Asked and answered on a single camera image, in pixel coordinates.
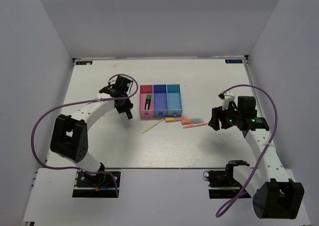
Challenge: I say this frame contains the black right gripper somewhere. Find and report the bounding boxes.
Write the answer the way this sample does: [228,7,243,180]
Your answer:
[208,101,242,131]

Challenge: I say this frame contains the green capped black marker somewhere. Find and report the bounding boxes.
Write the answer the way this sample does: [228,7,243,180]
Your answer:
[144,94,152,110]

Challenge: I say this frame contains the orange capped clear highlighter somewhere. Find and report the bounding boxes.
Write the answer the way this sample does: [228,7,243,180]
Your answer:
[181,118,204,125]

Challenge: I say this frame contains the red pink gel pen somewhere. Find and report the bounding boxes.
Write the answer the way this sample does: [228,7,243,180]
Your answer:
[183,123,208,129]

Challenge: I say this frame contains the yellow thin pen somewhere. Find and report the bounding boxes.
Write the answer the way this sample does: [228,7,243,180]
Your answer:
[142,118,165,134]

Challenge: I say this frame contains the orange capped pink highlighter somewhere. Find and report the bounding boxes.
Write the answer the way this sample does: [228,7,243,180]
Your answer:
[165,116,187,123]

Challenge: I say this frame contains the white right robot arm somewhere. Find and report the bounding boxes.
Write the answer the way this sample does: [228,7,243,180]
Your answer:
[203,91,305,220]

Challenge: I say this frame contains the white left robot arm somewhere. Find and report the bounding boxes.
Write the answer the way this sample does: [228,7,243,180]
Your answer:
[50,74,136,186]

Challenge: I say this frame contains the pink storage drawer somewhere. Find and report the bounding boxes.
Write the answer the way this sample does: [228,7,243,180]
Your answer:
[139,85,154,119]

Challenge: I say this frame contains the light blue storage drawer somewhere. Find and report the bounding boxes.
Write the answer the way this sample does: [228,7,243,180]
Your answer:
[167,84,183,117]

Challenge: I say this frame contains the dark blue storage drawer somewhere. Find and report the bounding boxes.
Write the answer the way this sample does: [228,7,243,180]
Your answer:
[153,84,168,118]

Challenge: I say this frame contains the left blue corner label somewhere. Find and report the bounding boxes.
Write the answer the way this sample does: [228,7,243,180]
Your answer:
[75,61,93,65]

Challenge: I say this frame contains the blue corner label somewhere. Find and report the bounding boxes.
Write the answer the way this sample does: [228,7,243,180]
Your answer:
[75,61,93,65]
[225,59,243,64]

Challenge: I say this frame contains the right blue corner label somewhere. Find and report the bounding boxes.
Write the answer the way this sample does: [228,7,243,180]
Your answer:
[225,59,243,64]

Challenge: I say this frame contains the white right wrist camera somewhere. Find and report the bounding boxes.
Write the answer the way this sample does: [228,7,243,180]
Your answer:
[218,91,235,110]

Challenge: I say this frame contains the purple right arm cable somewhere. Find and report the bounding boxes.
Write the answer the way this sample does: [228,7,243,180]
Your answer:
[215,84,279,217]

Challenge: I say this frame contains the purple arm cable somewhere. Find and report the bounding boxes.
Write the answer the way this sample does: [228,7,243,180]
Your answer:
[215,84,279,217]
[30,73,139,198]

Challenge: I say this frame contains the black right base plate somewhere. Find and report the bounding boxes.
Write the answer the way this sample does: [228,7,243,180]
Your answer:
[203,170,242,199]

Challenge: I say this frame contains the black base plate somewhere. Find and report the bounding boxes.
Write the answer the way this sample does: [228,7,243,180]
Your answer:
[203,170,242,199]
[72,171,121,199]

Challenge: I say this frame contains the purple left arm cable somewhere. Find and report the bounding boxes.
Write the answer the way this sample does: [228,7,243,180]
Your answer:
[30,73,139,198]

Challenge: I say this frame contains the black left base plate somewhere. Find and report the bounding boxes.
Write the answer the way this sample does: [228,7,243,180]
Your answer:
[72,171,121,199]

